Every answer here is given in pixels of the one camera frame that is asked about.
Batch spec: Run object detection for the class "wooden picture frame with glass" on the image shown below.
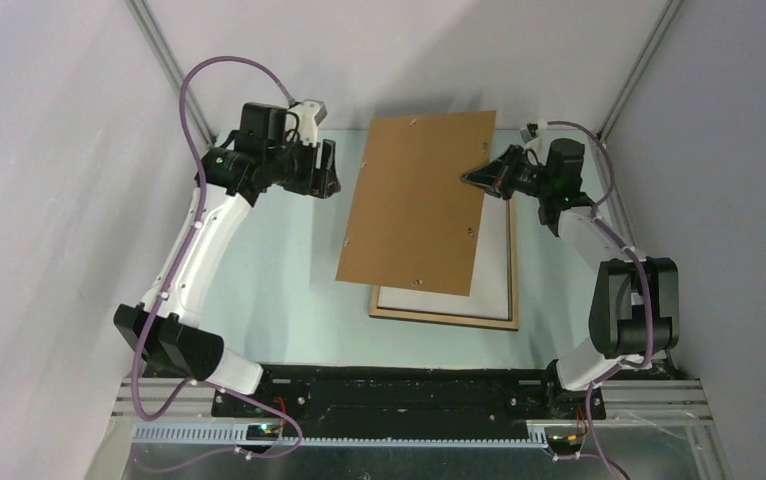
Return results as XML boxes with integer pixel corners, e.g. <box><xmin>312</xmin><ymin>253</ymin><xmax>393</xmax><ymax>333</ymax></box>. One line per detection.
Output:
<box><xmin>368</xmin><ymin>195</ymin><xmax>521</xmax><ymax>333</ymax></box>

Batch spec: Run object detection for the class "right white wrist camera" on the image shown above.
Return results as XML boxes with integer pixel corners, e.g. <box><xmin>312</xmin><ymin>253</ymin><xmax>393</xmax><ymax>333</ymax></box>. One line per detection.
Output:
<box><xmin>519</xmin><ymin>119</ymin><xmax>549</xmax><ymax>153</ymax></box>

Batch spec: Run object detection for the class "grey slotted cable duct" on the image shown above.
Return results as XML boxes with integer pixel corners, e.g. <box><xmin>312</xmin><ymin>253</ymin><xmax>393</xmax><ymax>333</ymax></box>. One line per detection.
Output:
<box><xmin>132</xmin><ymin>422</ymin><xmax>548</xmax><ymax>449</ymax></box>

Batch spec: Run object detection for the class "right aluminium corner post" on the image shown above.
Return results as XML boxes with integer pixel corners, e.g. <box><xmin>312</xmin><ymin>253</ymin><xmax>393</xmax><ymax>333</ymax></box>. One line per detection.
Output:
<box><xmin>598</xmin><ymin>0</ymin><xmax>685</xmax><ymax>141</ymax></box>

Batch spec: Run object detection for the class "landscape photo print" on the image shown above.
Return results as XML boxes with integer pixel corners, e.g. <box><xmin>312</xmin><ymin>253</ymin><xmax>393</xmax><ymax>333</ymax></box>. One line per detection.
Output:
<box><xmin>376</xmin><ymin>195</ymin><xmax>514</xmax><ymax>322</ymax></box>

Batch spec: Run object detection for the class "aluminium corner post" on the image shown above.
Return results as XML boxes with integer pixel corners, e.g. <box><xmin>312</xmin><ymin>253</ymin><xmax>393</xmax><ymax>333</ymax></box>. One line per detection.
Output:
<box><xmin>598</xmin><ymin>0</ymin><xmax>685</xmax><ymax>141</ymax></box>
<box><xmin>124</xmin><ymin>0</ymin><xmax>216</xmax><ymax>144</ymax></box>

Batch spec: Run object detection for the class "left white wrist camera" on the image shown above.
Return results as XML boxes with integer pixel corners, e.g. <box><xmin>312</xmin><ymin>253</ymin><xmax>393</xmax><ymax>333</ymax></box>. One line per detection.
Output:
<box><xmin>285</xmin><ymin>99</ymin><xmax>327</xmax><ymax>147</ymax></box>

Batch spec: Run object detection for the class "left aluminium corner post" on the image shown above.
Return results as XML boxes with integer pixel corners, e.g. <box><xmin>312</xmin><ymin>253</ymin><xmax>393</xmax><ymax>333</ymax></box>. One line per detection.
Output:
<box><xmin>124</xmin><ymin>0</ymin><xmax>216</xmax><ymax>144</ymax></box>

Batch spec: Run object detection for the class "brown cardboard backing board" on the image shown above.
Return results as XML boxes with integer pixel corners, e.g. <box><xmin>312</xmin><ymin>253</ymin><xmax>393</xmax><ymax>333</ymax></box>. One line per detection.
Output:
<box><xmin>336</xmin><ymin>111</ymin><xmax>496</xmax><ymax>296</ymax></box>

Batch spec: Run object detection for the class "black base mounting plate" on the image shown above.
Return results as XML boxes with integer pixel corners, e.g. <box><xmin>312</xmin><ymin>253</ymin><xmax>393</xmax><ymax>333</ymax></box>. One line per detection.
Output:
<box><xmin>212</xmin><ymin>379</ymin><xmax>605</xmax><ymax>441</ymax></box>

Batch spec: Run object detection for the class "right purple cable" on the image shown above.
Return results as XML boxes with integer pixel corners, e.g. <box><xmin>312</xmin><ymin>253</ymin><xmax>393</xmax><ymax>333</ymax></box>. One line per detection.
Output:
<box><xmin>522</xmin><ymin>120</ymin><xmax>656</xmax><ymax>480</ymax></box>

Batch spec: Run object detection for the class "aluminium front rail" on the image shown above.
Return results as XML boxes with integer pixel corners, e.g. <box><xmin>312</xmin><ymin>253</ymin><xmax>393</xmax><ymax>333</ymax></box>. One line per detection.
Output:
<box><xmin>111</xmin><ymin>377</ymin><xmax>716</xmax><ymax>427</ymax></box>

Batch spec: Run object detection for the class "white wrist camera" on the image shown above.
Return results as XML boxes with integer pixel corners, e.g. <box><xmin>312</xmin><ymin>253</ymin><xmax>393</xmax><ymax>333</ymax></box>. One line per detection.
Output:
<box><xmin>519</xmin><ymin>119</ymin><xmax>549</xmax><ymax>153</ymax></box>
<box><xmin>285</xmin><ymin>99</ymin><xmax>327</xmax><ymax>147</ymax></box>

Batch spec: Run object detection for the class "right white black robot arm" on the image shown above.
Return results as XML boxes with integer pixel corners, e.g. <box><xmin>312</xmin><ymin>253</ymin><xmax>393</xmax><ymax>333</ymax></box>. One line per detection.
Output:
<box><xmin>461</xmin><ymin>138</ymin><xmax>679</xmax><ymax>418</ymax></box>

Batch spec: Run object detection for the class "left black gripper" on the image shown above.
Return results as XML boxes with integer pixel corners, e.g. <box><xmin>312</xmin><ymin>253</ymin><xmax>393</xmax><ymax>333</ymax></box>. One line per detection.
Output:
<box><xmin>266</xmin><ymin>131</ymin><xmax>340</xmax><ymax>198</ymax></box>

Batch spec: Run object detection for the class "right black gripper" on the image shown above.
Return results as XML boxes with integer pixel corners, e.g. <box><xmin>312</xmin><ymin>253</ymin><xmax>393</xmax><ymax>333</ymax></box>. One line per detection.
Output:
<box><xmin>461</xmin><ymin>144</ymin><xmax>554</xmax><ymax>201</ymax></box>

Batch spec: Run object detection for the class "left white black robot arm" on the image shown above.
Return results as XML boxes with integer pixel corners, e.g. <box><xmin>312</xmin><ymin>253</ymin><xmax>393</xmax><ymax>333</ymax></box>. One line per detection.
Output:
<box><xmin>113</xmin><ymin>99</ymin><xmax>341</xmax><ymax>417</ymax></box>

